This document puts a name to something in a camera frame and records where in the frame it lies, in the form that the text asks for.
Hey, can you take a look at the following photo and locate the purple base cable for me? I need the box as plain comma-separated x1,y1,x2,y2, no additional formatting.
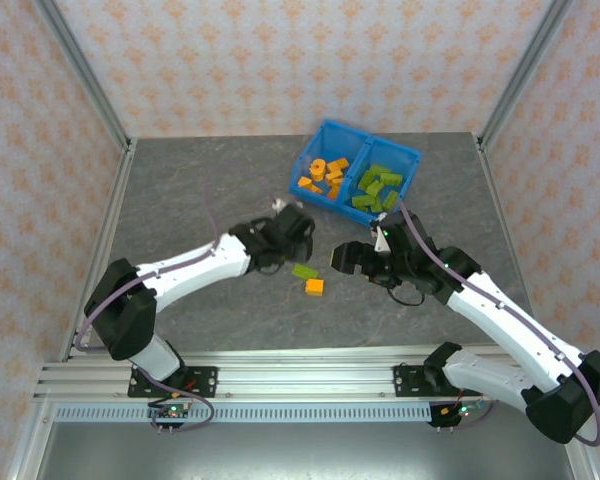
147,382,216,432
429,399,497,432

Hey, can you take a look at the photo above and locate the grey metal panel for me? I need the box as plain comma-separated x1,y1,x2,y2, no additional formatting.
34,422,581,480

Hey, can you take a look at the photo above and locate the white slotted cable duct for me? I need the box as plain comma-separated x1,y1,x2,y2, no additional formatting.
54,403,434,424

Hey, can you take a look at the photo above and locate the aluminium upright post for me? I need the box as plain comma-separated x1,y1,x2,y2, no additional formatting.
32,0,134,151
477,0,576,149

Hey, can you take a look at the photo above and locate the small circuit board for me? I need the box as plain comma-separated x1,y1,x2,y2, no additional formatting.
149,402,191,421
442,402,484,419

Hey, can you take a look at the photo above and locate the blue plastic bin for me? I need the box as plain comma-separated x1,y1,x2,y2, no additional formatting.
342,134,424,227
287,117,376,216

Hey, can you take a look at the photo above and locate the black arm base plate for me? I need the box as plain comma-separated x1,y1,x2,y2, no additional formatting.
393,364,444,399
127,366,219,399

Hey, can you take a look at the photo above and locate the aluminium table side rail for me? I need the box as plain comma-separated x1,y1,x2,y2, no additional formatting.
474,134,541,331
59,139,137,361

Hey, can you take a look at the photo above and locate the aluminium table rail with mounts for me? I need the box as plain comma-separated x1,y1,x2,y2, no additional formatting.
33,349,546,404

